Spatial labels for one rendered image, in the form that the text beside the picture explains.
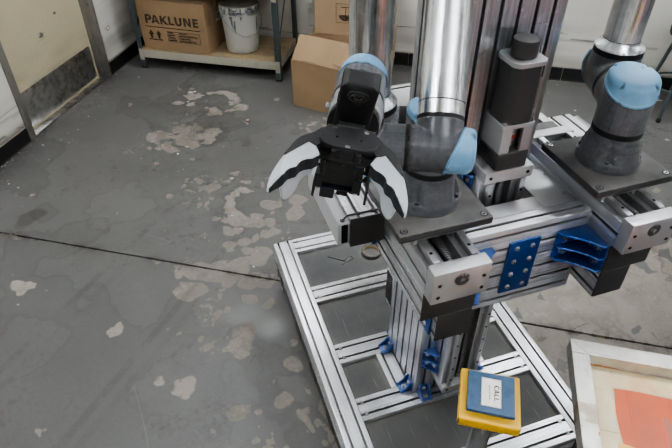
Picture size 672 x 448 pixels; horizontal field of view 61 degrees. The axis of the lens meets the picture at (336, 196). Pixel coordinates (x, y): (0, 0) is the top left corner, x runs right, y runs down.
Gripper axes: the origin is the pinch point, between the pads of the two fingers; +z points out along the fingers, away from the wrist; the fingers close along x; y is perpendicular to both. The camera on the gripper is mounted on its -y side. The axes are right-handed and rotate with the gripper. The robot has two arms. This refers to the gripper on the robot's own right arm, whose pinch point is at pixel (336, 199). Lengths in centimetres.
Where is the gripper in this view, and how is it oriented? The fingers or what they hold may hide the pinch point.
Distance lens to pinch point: 60.7
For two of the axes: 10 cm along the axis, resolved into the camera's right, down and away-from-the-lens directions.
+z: -1.3, 6.1, -7.8
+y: -1.3, 7.7, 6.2
